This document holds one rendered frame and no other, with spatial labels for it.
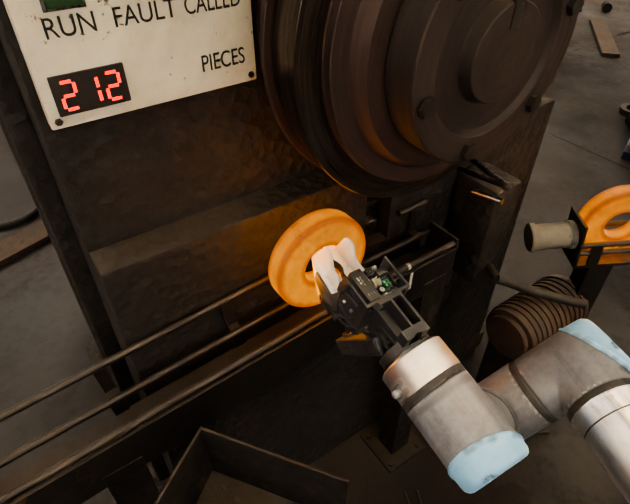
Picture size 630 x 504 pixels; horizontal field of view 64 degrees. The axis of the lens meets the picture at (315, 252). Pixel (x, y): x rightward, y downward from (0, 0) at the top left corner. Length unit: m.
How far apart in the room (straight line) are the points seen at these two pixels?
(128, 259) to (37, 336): 1.26
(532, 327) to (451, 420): 0.58
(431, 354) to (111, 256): 0.44
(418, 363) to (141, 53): 0.48
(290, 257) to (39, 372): 1.28
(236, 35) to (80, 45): 0.18
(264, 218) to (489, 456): 0.44
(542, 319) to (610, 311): 0.92
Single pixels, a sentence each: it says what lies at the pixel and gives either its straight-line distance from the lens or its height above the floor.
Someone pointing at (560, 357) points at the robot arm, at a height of 0.82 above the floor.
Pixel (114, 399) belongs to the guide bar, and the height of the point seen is 0.67.
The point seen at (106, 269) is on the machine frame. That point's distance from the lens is 0.72.
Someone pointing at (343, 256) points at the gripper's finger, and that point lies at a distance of 0.72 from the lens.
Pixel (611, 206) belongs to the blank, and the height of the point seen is 0.75.
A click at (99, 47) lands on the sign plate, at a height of 1.14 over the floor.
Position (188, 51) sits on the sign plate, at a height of 1.11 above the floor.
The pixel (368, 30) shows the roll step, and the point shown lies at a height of 1.16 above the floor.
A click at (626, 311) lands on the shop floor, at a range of 2.11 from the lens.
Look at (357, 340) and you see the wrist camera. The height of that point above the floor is 0.79.
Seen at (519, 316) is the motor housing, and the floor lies 0.53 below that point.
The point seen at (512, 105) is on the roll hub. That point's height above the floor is 1.03.
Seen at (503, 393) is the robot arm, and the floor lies 0.76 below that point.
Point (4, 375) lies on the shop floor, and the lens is 1.90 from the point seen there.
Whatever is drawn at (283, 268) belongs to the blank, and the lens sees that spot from 0.70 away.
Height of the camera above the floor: 1.32
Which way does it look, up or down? 41 degrees down
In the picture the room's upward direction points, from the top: straight up
